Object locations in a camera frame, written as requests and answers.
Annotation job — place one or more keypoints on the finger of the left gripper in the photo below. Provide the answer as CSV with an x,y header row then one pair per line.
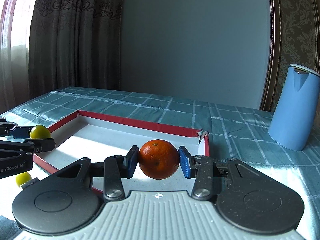
x,y
42,145
20,132

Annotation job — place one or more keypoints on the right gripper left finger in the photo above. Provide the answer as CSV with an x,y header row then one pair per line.
x,y
117,167

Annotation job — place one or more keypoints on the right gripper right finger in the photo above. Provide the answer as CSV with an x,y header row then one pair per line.
x,y
207,183

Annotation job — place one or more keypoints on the green tomato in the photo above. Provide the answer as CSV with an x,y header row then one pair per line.
x,y
22,178
40,132

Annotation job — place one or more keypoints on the orange tangerine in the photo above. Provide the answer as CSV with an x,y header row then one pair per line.
x,y
158,159

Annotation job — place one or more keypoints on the purple sugarcane piece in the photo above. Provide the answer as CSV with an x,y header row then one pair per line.
x,y
29,183

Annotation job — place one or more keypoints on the red cardboard box tray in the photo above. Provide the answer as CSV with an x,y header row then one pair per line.
x,y
98,136

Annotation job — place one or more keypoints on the teal plaid tablecloth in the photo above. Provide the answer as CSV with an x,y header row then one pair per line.
x,y
233,132

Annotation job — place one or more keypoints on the blue kettle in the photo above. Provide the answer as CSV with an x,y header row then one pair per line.
x,y
296,109

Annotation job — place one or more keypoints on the brown patterned curtain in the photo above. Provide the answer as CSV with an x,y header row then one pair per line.
x,y
53,44

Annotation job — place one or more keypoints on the wooden headboard frame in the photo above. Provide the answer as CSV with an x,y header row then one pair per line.
x,y
294,38

